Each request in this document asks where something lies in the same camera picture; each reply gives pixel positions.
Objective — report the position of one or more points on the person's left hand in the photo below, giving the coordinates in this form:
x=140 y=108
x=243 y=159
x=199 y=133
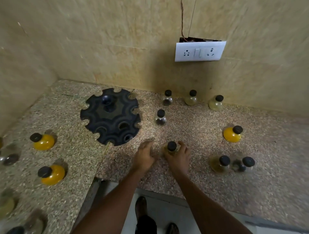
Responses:
x=143 y=158

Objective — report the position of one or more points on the person's left forearm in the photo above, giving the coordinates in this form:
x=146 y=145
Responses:
x=113 y=205

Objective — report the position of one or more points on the pale spice jar black lid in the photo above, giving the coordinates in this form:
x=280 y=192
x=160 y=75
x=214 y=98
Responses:
x=171 y=146
x=219 y=164
x=29 y=227
x=191 y=98
x=215 y=103
x=6 y=206

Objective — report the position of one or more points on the yellow spice jar black lid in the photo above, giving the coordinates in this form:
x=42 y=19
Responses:
x=53 y=174
x=231 y=135
x=44 y=142

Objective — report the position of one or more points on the person's right thumb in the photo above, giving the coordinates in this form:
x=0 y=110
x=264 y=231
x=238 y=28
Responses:
x=167 y=156

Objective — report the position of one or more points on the black round spice jar rack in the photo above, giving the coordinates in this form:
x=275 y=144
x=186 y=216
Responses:
x=110 y=117

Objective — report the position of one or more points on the person's left dark shoe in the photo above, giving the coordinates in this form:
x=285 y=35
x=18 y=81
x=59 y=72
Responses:
x=140 y=207

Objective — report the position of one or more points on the dark spice jar black lid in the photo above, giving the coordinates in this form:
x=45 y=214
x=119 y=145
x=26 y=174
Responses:
x=9 y=158
x=160 y=118
x=243 y=164
x=167 y=98

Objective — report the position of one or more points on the person's dark shoe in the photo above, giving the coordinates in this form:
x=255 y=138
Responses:
x=172 y=229
x=140 y=207

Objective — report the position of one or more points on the person's right forearm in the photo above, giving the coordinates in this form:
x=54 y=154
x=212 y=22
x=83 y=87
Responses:
x=205 y=207

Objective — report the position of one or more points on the person's dark trouser leg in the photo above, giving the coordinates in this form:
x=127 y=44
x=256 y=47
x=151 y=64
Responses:
x=145 y=225

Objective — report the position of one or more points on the white wall switch socket plate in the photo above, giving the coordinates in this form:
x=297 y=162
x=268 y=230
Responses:
x=199 y=51

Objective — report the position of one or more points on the person's left fingers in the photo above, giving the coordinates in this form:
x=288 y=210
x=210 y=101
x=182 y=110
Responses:
x=146 y=145

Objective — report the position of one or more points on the person's right dark shoe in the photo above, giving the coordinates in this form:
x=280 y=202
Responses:
x=172 y=229

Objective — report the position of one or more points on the person's right hand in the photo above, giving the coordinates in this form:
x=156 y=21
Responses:
x=179 y=161

